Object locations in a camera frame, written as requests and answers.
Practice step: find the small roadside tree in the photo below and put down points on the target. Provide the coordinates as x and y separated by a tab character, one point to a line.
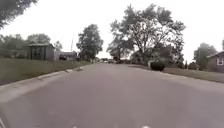
118	48

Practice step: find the grey asphalt road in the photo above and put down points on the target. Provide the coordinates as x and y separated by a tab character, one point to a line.
113	96

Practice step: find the tall dark tree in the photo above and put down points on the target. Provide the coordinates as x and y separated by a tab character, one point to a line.
89	41

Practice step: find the low house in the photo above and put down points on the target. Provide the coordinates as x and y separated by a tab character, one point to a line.
68	55

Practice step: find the dark round bush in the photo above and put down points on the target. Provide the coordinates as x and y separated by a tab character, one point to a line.
157	66

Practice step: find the utility pole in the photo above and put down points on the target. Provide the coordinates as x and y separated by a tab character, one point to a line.
71	43

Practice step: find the large spreading tree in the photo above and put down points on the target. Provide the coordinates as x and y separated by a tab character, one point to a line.
146	30

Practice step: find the dark house behind large tree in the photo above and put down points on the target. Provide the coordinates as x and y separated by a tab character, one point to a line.
166	55

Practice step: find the concrete kerb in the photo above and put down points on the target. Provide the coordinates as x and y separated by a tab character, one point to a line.
50	74

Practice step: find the grey building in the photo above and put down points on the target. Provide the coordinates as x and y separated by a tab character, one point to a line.
40	52

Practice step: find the dark tree beside brick house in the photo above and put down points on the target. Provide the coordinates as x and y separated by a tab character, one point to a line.
203	53

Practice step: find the trees behind grey building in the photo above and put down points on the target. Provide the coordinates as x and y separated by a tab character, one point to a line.
16	45

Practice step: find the brick house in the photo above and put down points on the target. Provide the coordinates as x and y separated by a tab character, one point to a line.
216	61

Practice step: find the overhanging tree branches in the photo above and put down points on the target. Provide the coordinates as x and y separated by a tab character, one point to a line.
10	8

